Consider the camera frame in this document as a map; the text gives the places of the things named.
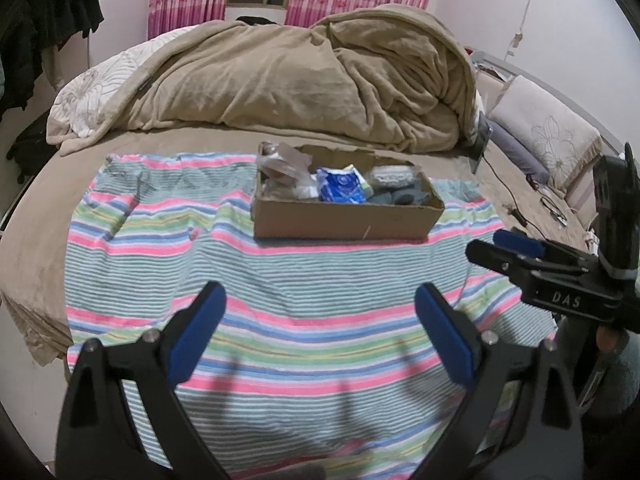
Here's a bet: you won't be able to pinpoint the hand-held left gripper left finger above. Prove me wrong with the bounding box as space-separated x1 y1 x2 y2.
55 281 229 480

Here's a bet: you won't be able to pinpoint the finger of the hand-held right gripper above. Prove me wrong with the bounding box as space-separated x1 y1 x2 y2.
465 239 586 286
492 228 599 269

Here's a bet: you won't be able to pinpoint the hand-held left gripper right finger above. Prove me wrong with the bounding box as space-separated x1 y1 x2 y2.
414 282 587 480

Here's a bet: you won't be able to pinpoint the brown cardboard box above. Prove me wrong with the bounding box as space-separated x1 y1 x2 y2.
252 141 446 242

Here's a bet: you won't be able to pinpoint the blue patterned packet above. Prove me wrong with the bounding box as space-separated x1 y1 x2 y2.
315 164 369 205

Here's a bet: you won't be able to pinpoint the clear plastic snack bag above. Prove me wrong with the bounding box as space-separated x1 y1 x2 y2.
255 141 321 200

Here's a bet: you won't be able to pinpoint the person's right hand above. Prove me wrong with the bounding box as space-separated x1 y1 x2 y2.
597 327 621 356

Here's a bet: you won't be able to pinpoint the striped pastel blanket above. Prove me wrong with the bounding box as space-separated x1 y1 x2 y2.
65 152 559 479

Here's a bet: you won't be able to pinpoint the grey pillow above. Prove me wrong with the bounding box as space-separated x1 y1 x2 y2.
487 122 552 184

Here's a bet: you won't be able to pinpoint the dark tablet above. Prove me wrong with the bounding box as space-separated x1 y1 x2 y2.
469 110 494 174

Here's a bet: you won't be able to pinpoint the beige floral pillow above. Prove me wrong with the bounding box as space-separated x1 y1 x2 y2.
487 75 604 194

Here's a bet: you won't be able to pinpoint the grey bed headboard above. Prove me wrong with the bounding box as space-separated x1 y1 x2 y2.
467 47 632 162

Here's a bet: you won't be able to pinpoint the bed with beige sheet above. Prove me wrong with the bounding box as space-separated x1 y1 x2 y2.
0 25 607 461

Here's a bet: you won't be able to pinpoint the dark bag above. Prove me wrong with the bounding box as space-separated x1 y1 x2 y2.
7 112 61 181

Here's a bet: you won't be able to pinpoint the white floral quilt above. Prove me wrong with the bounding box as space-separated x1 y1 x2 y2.
47 27 189 141

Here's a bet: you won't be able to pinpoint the beige plush blanket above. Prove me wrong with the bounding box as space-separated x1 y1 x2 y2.
47 3 479 154

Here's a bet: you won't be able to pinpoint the hanging dark clothes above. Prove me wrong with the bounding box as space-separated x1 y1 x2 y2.
0 0 105 117

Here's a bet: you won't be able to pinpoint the black cable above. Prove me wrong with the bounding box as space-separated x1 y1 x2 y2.
479 159 532 231

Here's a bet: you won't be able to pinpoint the white wall cable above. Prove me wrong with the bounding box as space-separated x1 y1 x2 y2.
507 0 542 59

